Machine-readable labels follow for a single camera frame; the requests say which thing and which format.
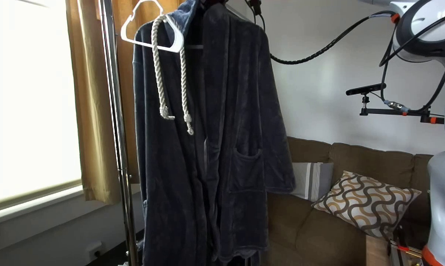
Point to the dark blue bathrobe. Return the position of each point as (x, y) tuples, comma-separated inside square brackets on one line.
[(211, 142)]

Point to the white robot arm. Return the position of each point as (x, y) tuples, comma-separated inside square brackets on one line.
[(421, 37)]

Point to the grey striped pillow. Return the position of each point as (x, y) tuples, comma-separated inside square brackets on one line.
[(313, 179)]

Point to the brown sofa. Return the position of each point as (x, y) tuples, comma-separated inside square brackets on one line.
[(301, 235)]

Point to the mustard yellow curtain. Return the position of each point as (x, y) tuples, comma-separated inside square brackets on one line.
[(92, 101)]

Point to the chrome rack pole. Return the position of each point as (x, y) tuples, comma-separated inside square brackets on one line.
[(118, 125)]

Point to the patterned throw pillow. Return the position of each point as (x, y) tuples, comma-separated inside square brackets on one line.
[(369, 204)]

